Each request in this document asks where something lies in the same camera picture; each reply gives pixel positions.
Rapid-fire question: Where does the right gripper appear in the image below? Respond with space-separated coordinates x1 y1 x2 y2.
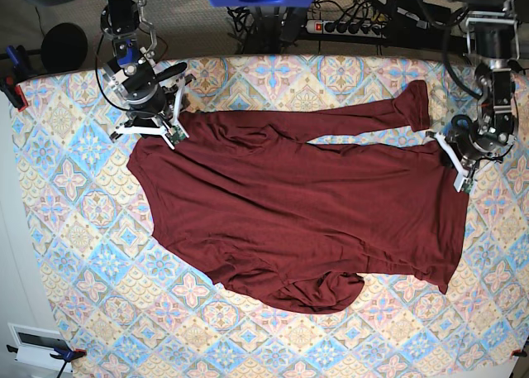
109 61 194 141

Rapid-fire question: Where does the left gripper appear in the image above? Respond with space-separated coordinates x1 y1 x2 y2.
425 119 517 184

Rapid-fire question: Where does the dark red t-shirt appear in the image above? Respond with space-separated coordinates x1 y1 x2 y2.
127 80 469 314

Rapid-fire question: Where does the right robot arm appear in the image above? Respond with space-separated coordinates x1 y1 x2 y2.
27 0 191 147

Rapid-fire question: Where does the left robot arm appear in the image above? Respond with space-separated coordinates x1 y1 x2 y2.
433 0 520 192

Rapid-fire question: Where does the black round stool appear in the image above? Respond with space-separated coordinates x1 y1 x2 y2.
41 22 88 74

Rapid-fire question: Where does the upper left table clamp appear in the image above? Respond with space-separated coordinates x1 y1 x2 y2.
1 45 30 112

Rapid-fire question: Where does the table clamp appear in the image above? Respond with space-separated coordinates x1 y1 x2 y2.
1 45 30 112
6 345 87 377
511 349 528 358

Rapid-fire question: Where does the white power strip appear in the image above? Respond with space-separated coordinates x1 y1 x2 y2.
305 20 383 37

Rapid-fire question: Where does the patterned tablecloth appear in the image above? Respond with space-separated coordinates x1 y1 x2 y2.
9 71 528 377

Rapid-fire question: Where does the lower right table clamp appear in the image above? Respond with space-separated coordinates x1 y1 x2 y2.
511 349 528 358

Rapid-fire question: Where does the lower left table clamp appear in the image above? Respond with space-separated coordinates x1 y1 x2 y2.
6 345 87 377

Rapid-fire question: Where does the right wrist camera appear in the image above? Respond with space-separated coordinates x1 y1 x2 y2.
165 125 189 150

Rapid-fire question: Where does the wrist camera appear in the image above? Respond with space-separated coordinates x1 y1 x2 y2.
165 125 189 150
454 175 474 194

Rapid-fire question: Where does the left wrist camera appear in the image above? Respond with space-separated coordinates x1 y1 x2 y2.
454 175 474 194

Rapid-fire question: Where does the white wall outlet box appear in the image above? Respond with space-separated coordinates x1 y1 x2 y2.
7 323 66 371

